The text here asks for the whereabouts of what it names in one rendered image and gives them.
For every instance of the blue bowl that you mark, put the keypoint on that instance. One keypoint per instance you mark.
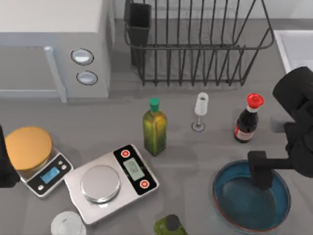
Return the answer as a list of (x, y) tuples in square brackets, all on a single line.
[(234, 203)]

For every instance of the dark bottle with red cap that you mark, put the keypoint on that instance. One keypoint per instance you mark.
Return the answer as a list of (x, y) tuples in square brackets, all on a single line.
[(245, 124)]

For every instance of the clear stemmed glass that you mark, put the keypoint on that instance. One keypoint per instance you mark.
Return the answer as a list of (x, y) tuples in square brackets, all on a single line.
[(201, 104)]

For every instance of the green bottle with black cap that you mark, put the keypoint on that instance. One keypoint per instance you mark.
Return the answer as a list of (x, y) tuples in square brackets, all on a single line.
[(171, 226)]

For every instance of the large silver kitchen scale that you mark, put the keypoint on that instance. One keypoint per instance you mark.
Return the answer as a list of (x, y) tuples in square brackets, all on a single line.
[(105, 186)]

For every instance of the black cutlery holder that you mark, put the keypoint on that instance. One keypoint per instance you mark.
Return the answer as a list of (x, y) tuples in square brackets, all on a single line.
[(138, 22)]

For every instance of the round microwave knob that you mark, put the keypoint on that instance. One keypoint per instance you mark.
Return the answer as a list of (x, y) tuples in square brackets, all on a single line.
[(82, 56), (86, 78)]

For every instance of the pale microwave oven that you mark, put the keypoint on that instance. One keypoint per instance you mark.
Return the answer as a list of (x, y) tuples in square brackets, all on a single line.
[(102, 22)]

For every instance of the small scale with yellow plate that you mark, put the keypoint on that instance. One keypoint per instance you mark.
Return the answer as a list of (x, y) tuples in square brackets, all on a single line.
[(29, 149)]

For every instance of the grey microwave door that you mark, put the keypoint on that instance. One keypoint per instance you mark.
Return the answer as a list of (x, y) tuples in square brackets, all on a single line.
[(24, 68)]

